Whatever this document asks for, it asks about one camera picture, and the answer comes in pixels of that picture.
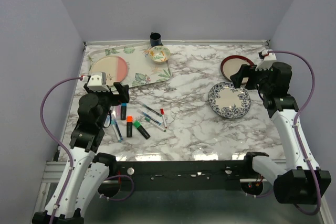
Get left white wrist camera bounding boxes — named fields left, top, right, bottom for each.
left=87, top=72, right=110, bottom=92

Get red rimmed beige plate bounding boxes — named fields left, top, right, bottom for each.
left=220, top=55, right=254, bottom=81

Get green capped white marker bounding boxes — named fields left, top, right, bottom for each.
left=145, top=117, right=166, bottom=132

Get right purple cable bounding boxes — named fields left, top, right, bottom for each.
left=267, top=50, right=322, bottom=216

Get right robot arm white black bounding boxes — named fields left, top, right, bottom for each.
left=231, top=62, right=331, bottom=206

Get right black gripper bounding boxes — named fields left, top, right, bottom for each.
left=230, top=63, right=272, bottom=94

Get blue floral white plate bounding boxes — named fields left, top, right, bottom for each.
left=208, top=82, right=251, bottom=119

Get blue capped black highlighter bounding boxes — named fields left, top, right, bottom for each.
left=120, top=103, right=127, bottom=121

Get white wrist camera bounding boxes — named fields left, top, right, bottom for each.
left=87, top=72, right=110, bottom=92
left=255, top=49, right=277, bottom=71

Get orange capped black highlighter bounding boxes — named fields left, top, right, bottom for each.
left=127, top=115, right=133, bottom=137

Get dark slim pen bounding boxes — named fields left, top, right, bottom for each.
left=138, top=101, right=162, bottom=117

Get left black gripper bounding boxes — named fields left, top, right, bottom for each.
left=84, top=81, right=130, bottom=127

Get aluminium frame rail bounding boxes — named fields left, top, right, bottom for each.
left=32, top=145, right=66, bottom=217

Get pink cream round plate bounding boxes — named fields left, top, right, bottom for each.
left=90, top=56, right=128, bottom=86

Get floral ceramic bowl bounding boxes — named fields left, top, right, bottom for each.
left=149, top=46, right=171, bottom=64

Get floral leaf serving tray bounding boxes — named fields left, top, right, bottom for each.
left=81, top=42, right=172, bottom=88

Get light blue clear pen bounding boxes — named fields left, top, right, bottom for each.
left=111, top=119, right=122, bottom=142

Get green capped black highlighter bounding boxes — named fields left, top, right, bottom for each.
left=133, top=121, right=151, bottom=140

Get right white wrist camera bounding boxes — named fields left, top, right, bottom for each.
left=255, top=49, right=277, bottom=71

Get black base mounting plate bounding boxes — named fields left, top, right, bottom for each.
left=117, top=160, right=261, bottom=191

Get red capped white marker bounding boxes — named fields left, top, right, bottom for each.
left=160, top=108, right=167, bottom=129

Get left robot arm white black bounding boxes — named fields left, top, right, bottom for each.
left=32, top=82, right=130, bottom=223

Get dark blue mug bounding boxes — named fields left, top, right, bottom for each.
left=150, top=32, right=163, bottom=47

